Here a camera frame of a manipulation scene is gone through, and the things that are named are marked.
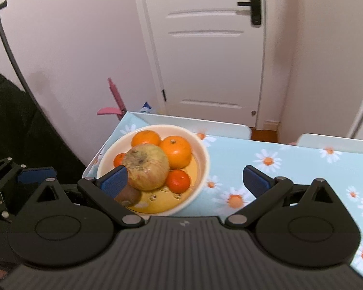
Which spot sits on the black pole stand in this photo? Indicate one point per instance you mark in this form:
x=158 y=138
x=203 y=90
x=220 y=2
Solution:
x=9 y=51

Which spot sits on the blue daisy tablecloth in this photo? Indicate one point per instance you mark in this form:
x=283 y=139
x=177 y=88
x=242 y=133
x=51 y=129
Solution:
x=290 y=169

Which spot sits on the blue and white packet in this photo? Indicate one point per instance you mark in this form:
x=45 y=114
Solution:
x=147 y=108

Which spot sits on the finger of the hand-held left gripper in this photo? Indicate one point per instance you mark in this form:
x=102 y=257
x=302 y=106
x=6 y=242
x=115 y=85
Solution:
x=33 y=175

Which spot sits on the black cloth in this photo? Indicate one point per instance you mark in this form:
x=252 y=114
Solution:
x=24 y=133

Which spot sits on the yellow-red apple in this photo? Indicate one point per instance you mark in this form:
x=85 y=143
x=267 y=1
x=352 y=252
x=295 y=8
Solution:
x=146 y=166

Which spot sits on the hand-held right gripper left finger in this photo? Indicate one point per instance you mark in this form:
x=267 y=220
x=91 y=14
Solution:
x=115 y=181

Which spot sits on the large orange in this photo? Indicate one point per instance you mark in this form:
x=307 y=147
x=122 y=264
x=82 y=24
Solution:
x=177 y=151
x=145 y=139

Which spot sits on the white chair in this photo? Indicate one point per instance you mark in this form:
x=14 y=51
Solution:
x=199 y=125
x=335 y=143

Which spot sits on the brown kiwi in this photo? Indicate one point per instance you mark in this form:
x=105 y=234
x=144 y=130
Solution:
x=128 y=196

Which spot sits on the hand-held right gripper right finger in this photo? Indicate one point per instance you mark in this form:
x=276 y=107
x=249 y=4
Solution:
x=255 y=181

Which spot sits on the small tangerine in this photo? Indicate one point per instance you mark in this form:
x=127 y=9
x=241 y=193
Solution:
x=119 y=159
x=178 y=181

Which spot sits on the cream plate with yellow cartoon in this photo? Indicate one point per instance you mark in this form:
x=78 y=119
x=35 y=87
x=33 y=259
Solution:
x=196 y=163

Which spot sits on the white panel door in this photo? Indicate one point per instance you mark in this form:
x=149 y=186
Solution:
x=211 y=66

